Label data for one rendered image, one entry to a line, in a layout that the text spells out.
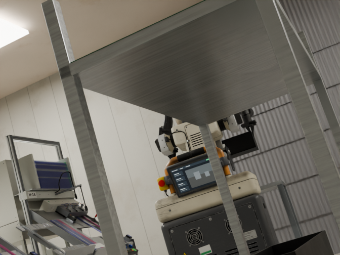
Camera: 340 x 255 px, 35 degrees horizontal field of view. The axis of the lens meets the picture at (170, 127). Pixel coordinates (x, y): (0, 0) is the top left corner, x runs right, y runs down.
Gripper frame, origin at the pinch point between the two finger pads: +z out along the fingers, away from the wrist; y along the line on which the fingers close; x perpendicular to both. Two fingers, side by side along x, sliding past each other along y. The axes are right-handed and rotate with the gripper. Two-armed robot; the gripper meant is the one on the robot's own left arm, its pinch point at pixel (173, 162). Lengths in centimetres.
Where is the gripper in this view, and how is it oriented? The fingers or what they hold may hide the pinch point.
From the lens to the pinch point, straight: 366.5
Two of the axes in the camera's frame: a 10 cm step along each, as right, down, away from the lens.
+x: -2.6, -1.4, -9.6
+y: -9.2, 3.3, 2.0
